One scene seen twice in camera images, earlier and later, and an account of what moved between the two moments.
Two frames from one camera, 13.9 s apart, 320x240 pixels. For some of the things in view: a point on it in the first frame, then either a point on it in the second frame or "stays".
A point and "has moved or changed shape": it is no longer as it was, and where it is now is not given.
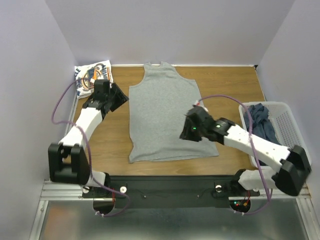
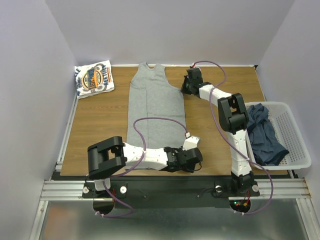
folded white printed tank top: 86,74 stays
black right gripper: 191,126 to 185,87
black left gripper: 121,98 to 189,169
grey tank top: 159,104 has moved or changed shape
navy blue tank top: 262,125 stays
